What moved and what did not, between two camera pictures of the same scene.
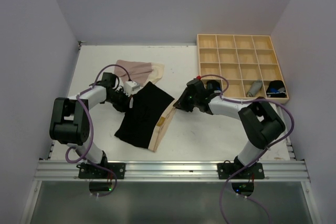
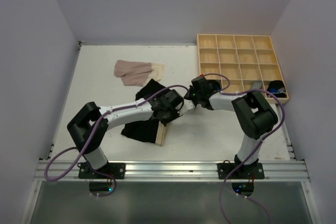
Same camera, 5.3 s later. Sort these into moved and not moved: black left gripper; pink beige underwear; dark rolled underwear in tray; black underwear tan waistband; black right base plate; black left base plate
Moved: black underwear tan waistband; black left gripper
Not moved: black right base plate; pink beige underwear; black left base plate; dark rolled underwear in tray
